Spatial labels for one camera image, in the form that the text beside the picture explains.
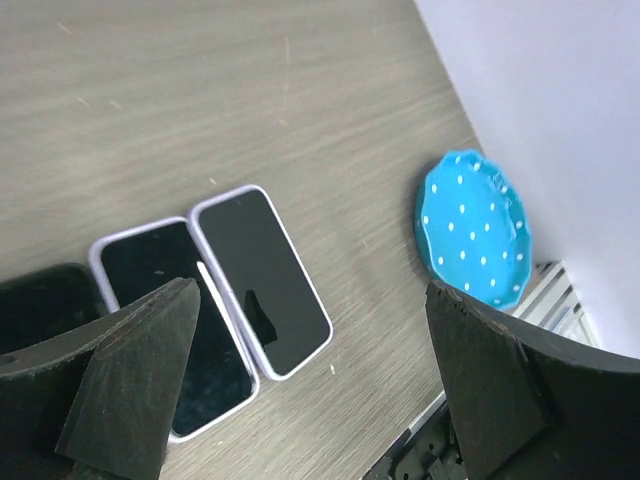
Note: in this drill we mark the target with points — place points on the blue dotted plate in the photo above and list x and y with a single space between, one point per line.
472 231

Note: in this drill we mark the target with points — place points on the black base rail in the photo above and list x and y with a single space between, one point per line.
427 449

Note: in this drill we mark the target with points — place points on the white phone blue screen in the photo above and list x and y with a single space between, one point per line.
219 378

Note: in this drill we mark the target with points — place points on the black phone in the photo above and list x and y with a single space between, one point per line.
42 304

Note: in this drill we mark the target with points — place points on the lavender phone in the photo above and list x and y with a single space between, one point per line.
252 259

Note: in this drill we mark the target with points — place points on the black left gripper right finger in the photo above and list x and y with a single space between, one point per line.
527 403

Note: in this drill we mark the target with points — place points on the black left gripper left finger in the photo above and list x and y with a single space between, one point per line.
98 402

